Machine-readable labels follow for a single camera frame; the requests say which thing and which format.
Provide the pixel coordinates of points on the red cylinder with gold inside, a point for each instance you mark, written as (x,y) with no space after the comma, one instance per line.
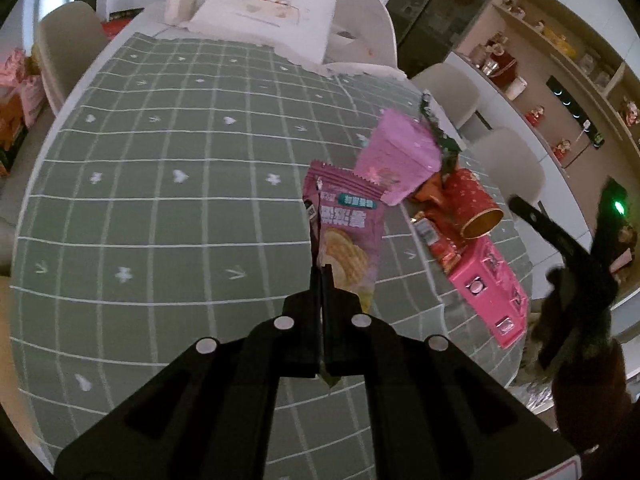
(467,195)

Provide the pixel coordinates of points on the pink square box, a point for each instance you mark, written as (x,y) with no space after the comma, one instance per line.
(395,155)

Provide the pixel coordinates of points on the yellow orange bag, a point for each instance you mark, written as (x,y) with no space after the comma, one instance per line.
(12,130)

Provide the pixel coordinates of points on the dark glass cabinet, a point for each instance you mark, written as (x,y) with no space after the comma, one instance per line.
(440,10)

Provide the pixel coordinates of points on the person's right forearm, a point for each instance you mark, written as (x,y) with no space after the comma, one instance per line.
(590,400)

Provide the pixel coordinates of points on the white printed bag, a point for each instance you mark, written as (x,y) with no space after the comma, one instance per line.
(280,15)

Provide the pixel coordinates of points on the beige chair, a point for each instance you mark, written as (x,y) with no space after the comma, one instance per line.
(505,160)
(445,90)
(65,45)

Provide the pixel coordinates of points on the pink snack packet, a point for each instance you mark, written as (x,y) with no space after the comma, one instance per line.
(345,240)

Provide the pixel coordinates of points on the white bottle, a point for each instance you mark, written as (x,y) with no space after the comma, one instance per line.
(177,2)

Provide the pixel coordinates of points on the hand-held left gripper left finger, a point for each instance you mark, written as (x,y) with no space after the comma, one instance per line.
(314,305)

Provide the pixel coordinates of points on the dark green wrapper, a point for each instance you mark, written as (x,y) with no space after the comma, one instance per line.
(434,127)

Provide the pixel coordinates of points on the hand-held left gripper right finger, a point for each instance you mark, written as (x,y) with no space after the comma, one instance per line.
(330,310)

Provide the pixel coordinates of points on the black power strip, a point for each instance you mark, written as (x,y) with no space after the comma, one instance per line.
(565,100)

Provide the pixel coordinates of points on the wooden shelf unit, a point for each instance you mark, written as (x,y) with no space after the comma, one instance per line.
(545,60)

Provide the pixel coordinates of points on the pink bag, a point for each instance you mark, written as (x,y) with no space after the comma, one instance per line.
(20,80)

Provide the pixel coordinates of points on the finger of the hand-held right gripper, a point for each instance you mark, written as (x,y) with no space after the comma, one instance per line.
(542,227)

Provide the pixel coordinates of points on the green checked tablecloth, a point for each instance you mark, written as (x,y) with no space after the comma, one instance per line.
(150,210)

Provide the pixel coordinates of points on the glass jar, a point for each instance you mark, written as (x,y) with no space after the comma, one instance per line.
(590,64)

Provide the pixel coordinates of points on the red snack packet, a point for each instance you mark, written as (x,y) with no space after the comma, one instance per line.
(440,247)

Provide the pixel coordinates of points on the red orange wrapper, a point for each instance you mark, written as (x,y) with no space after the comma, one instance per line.
(429,190)

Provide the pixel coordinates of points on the small red figurine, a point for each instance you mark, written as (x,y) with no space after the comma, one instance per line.
(562,150)
(535,116)

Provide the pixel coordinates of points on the white cup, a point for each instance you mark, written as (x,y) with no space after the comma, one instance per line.
(516,89)

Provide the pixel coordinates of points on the pink toy stove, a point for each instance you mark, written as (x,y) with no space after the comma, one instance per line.
(480,280)

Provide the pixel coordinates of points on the red seated figurine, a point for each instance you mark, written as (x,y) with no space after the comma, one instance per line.
(631,112)

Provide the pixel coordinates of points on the red gift bag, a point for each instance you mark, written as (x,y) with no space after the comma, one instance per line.
(500,67)

